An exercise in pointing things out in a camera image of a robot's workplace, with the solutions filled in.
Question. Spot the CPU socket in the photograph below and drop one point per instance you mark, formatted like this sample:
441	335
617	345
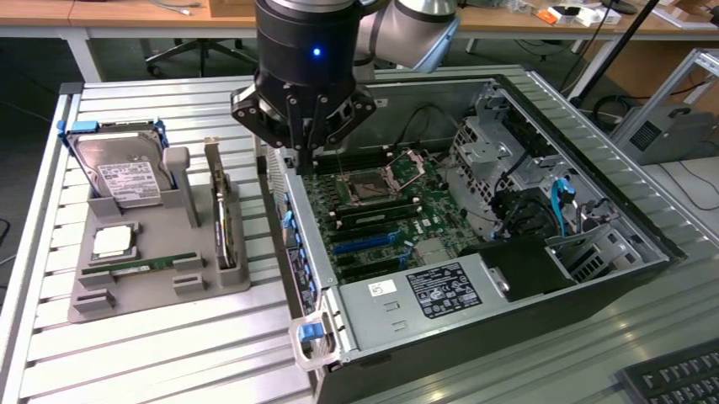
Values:
368	190

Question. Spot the black open PC case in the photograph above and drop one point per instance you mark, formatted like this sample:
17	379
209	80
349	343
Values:
506	349

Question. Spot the grey metal cabinet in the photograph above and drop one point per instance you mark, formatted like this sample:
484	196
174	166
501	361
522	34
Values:
674	139

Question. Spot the beige corner bracket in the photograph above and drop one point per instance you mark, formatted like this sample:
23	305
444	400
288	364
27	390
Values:
309	363

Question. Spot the aluminium profile frame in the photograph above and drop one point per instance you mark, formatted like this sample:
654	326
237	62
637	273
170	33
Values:
685	71

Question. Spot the graphics card with metal bracket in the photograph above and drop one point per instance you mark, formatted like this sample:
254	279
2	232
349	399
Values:
226	235

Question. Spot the black keyboard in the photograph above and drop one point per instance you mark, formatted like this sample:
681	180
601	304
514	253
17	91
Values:
674	379

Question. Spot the grey power supply unit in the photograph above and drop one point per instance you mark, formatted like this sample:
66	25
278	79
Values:
382	324

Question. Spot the grey parts rack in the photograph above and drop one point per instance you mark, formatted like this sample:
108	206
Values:
164	252

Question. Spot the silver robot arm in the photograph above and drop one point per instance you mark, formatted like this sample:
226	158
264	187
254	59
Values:
416	33

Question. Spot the silver CPU chip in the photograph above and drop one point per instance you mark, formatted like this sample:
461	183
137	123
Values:
114	240

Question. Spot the black tripod pole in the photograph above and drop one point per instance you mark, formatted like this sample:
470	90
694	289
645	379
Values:
618	46

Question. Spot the small orange box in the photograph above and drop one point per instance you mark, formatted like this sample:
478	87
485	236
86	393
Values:
546	17

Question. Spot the clear plastic box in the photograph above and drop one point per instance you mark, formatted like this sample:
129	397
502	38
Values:
517	5

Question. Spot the metal disk bay cage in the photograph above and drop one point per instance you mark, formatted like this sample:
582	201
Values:
596	252
494	151

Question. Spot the brown cardboard box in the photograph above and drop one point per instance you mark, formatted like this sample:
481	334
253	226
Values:
700	7

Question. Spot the small white box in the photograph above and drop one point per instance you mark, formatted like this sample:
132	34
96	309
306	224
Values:
604	17

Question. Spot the long black expansion slot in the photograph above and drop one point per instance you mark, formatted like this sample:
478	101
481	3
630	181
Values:
372	267
360	235

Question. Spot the black monitor stand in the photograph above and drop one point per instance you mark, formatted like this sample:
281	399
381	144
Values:
618	5

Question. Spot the metal socket cover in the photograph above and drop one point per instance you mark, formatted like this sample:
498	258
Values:
401	160

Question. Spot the green motherboard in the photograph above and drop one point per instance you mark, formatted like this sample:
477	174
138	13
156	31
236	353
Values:
444	210

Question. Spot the small black device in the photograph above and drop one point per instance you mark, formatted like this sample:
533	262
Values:
565	10

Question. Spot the blue case latch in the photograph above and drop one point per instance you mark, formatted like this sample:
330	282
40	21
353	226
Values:
310	332

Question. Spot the green RAM stick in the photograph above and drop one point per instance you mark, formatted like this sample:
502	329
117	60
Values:
144	265
380	219

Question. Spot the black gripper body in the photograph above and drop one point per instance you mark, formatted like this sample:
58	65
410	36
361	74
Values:
306	42

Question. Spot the silver chipset heatsink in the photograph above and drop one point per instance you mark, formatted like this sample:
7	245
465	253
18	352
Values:
433	254

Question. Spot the black RAM slot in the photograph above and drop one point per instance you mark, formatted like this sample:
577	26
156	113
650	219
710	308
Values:
352	150
374	208
352	155
372	202
352	160
352	165

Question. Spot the hard disk in blue caddy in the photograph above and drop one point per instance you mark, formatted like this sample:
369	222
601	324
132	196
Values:
121	168

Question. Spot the blue expansion slot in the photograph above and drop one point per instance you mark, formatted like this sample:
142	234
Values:
362	245

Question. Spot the thin metal locking lever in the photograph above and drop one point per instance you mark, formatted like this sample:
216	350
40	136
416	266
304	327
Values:
340	166

